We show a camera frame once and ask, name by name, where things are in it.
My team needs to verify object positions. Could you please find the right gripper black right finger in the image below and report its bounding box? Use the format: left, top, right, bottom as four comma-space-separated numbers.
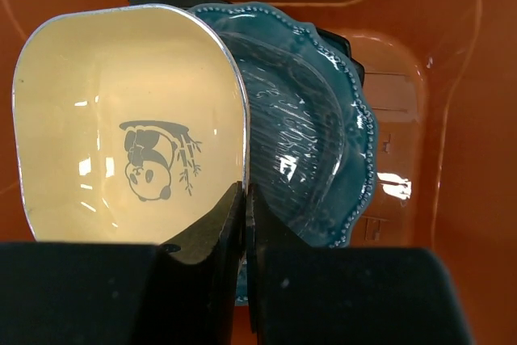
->
246, 185, 473, 344

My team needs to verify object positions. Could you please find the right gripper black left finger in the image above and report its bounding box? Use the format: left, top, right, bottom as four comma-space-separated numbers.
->
1, 182, 246, 344

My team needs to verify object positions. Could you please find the teal scalloped round plate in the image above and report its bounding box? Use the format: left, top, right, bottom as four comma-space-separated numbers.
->
187, 1, 380, 308

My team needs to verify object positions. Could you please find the small yellow square dish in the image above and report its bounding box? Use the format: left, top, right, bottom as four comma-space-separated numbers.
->
12, 4, 250, 244

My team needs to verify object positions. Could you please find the orange plastic bin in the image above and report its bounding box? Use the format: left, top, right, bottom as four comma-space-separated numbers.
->
1, 0, 516, 344

